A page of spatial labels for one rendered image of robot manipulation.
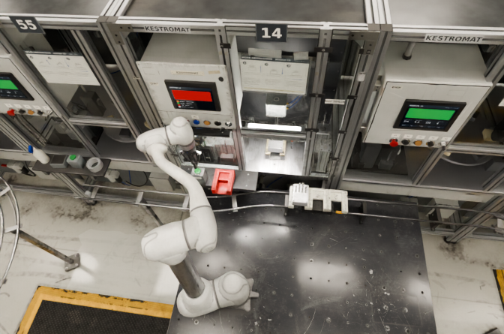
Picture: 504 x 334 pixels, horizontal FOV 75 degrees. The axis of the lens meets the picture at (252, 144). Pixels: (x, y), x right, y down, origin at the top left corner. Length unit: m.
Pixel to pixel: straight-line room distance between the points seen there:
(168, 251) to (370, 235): 1.37
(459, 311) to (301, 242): 1.41
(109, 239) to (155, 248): 1.86
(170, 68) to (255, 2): 0.48
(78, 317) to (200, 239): 1.93
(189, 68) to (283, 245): 1.28
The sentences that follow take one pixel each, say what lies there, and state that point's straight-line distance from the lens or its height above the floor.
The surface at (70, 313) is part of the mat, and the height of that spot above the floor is 0.01.
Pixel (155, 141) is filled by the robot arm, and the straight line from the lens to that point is 1.73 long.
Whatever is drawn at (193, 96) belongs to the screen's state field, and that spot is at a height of 1.65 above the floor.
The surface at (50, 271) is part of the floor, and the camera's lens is 3.47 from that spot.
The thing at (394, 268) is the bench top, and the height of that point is 0.68.
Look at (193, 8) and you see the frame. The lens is 1.54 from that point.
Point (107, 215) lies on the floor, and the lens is 3.43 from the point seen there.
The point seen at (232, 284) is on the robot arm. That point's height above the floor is 0.95.
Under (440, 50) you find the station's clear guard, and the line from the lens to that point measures 1.51.
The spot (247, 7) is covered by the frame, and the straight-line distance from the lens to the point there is 1.50.
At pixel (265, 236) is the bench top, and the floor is 0.68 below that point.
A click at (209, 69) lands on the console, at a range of 1.53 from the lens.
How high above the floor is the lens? 2.82
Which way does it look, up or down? 55 degrees down
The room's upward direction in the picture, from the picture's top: 6 degrees counter-clockwise
